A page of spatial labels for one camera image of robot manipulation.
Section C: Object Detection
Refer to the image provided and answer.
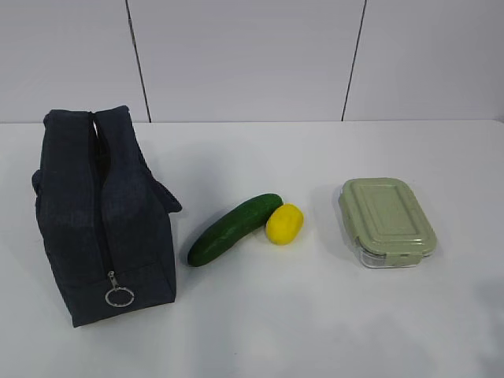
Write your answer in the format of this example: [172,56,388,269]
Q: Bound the green cucumber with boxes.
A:
[187,193,284,267]

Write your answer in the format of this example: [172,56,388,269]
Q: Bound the yellow lemon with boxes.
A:
[265,203,304,246]

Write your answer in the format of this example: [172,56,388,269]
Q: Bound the glass container green lid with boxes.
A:
[338,177,437,269]

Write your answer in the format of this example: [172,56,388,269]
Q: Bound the dark blue lunch bag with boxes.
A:
[32,106,182,327]

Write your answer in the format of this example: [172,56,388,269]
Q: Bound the metal zipper pull ring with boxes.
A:
[104,270,135,314]

